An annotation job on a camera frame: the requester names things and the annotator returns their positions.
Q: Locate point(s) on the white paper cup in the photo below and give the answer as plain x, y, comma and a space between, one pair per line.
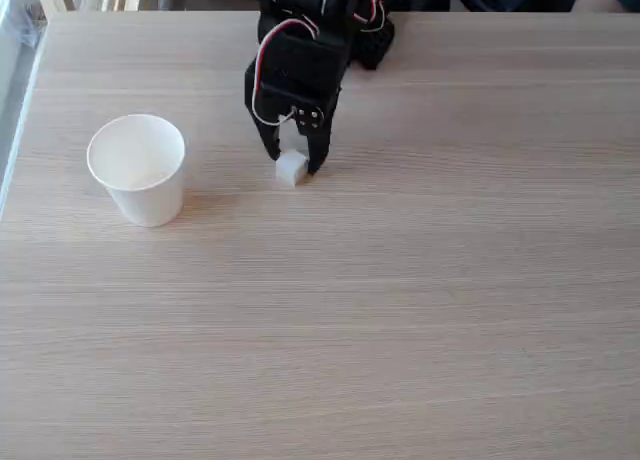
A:
137, 170

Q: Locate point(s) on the clear plastic bag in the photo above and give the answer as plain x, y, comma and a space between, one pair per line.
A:
17, 15

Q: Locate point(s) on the white cube block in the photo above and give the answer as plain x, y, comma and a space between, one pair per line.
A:
290, 170

